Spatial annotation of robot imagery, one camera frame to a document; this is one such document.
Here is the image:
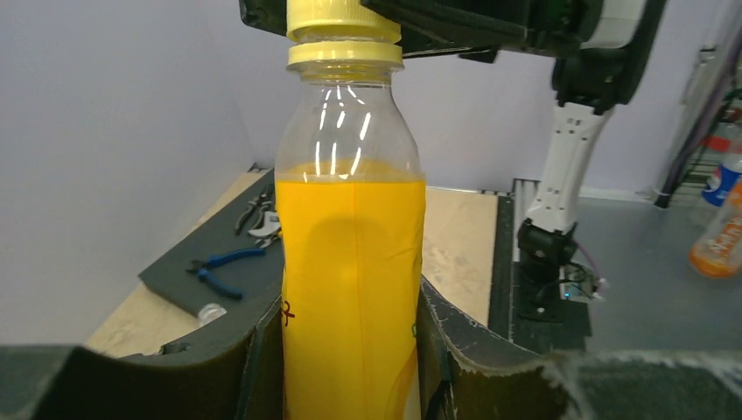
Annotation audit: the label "small clear water bottle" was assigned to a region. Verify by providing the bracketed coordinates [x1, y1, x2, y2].
[197, 303, 228, 327]

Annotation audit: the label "adjustable wrench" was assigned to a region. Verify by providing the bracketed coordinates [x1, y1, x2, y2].
[248, 211, 282, 249]

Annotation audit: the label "dark network switch box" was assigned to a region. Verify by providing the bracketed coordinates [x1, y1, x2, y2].
[139, 171, 284, 316]

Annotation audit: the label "blue handled pliers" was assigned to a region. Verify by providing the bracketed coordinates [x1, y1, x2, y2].
[185, 248, 266, 301]

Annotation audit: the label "black handled cutters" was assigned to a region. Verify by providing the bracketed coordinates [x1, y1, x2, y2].
[233, 183, 275, 236]

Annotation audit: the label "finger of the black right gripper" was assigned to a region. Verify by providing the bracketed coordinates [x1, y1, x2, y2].
[361, 0, 530, 61]
[238, 0, 287, 36]

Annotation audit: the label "yellow juice bottle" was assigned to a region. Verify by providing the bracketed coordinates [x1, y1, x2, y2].
[275, 40, 426, 419]

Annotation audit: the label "orange drink bottle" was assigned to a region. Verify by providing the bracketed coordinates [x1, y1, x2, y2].
[689, 181, 741, 278]

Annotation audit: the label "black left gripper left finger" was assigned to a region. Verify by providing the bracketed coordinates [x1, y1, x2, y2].
[1, 284, 284, 419]

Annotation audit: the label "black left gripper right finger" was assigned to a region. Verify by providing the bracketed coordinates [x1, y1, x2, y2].
[416, 282, 741, 419]

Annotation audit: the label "yellow juice bottle cap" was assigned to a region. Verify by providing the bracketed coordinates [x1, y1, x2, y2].
[286, 0, 402, 44]

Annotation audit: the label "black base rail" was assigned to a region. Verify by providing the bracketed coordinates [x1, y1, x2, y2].
[487, 178, 592, 354]

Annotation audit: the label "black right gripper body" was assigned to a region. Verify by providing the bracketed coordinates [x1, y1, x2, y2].
[521, 0, 604, 55]

